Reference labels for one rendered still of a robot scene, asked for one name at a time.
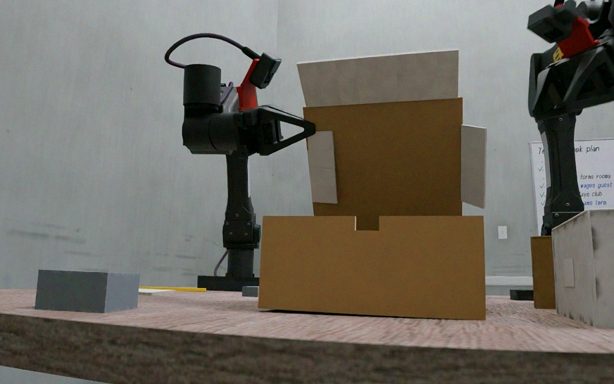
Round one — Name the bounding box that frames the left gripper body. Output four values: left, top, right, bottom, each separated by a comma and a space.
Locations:
545, 16, 614, 100

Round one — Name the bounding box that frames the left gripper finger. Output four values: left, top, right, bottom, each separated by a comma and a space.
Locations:
565, 48, 614, 111
532, 67, 575, 120

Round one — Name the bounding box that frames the white box with tan tape band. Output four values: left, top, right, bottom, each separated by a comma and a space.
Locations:
551, 208, 614, 328

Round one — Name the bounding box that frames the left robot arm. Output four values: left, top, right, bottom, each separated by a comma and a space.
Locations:
528, 0, 614, 236

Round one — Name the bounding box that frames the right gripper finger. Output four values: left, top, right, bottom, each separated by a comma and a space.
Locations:
259, 107, 316, 156
267, 105, 304, 142

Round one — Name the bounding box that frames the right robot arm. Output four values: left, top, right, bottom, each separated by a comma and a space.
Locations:
182, 52, 282, 282

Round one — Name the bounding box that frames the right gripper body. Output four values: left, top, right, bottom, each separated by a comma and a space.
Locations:
209, 59, 270, 159

